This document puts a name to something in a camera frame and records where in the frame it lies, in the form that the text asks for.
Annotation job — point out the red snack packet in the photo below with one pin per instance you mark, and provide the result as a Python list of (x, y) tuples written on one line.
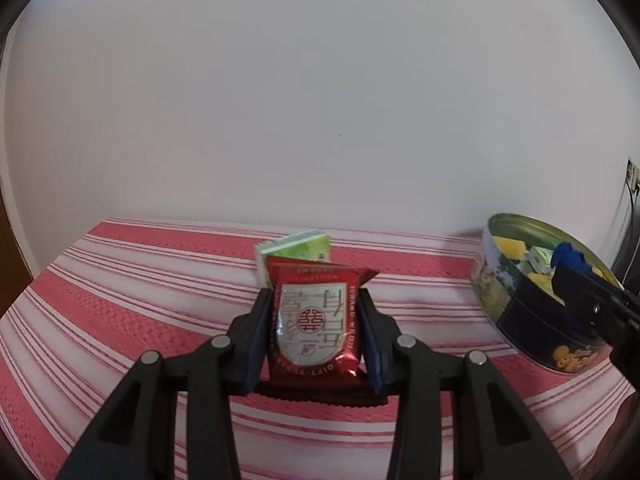
[(314, 342)]

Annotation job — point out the small green tissue pack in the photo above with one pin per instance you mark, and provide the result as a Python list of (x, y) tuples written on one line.
[(311, 245)]

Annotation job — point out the brown wooden door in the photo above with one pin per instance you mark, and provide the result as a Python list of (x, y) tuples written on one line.
[(15, 274)]

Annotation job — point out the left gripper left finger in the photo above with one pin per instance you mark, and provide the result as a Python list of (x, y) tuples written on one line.
[(133, 435)]

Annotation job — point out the large green tissue pack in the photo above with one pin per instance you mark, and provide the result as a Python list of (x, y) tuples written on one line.
[(537, 260)]

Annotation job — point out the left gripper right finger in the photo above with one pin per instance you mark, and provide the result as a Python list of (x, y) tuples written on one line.
[(460, 401)]

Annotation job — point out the yellow sponge green backing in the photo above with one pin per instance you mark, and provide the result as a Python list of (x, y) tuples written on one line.
[(510, 247)]

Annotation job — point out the round metal cookie tin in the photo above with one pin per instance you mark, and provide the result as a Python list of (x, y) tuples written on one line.
[(528, 317)]

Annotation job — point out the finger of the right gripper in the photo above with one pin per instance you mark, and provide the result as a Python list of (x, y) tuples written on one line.
[(594, 303), (565, 255)]

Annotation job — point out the pink striped bed cover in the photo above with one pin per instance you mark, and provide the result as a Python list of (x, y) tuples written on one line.
[(128, 286)]

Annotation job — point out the wall power outlet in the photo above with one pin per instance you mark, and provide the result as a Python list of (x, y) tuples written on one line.
[(633, 176)]

